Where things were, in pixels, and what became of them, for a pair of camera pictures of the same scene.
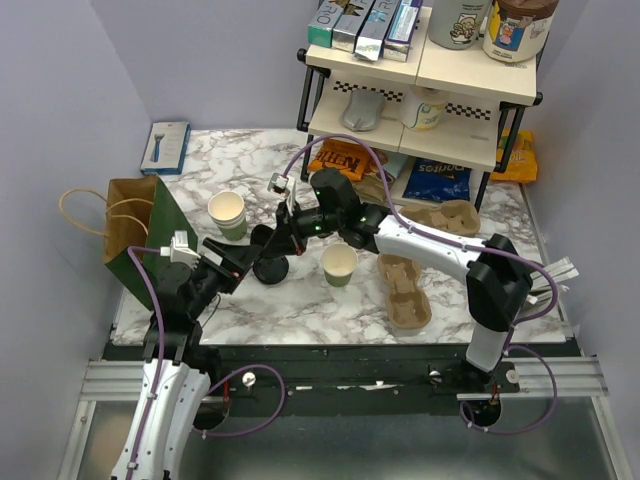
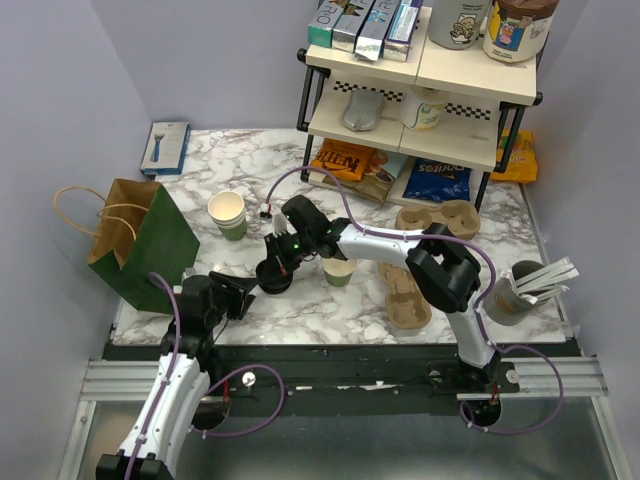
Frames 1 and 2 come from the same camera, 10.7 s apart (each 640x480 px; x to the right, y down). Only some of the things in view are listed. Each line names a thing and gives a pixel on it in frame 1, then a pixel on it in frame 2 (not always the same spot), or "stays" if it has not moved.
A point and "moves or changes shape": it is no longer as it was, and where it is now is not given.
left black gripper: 243,255 to 237,290
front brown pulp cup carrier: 409,305 stays
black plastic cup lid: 271,269 moves or changes shape
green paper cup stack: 227,210 stays
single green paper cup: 339,261 stays
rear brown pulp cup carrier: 458,216 stays
